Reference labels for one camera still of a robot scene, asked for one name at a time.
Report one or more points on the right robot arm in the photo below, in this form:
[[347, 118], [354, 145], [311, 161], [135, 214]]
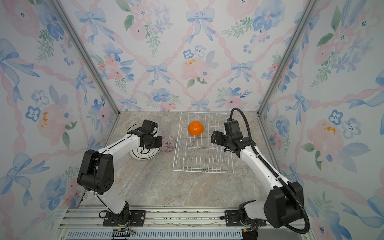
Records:
[[285, 201]]

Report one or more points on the orange bowl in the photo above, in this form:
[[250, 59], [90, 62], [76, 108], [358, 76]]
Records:
[[195, 128]]

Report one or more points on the striped ceramic bowl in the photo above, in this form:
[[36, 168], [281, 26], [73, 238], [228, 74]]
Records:
[[168, 145]]

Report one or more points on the white wire dish rack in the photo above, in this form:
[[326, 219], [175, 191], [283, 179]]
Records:
[[196, 153]]

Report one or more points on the clear glass cup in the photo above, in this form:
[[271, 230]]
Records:
[[155, 119], [165, 128]]

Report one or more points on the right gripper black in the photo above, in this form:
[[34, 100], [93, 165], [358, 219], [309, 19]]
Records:
[[220, 135]]

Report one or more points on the white plate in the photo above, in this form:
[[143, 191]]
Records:
[[142, 154]]

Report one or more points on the clear glass cup back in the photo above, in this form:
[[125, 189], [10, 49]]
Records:
[[165, 128]]

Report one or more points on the left corner aluminium post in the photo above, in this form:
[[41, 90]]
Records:
[[59, 10]]

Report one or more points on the right corner aluminium post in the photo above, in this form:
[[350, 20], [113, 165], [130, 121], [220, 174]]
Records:
[[291, 47]]

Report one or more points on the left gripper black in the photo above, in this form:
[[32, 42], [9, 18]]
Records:
[[159, 138]]

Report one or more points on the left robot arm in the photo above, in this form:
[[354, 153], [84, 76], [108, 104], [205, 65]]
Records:
[[97, 172]]

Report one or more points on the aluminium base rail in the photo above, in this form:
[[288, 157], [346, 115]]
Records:
[[168, 223]]

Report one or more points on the corner aluminium post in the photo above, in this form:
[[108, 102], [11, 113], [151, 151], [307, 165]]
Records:
[[291, 47], [59, 10]]

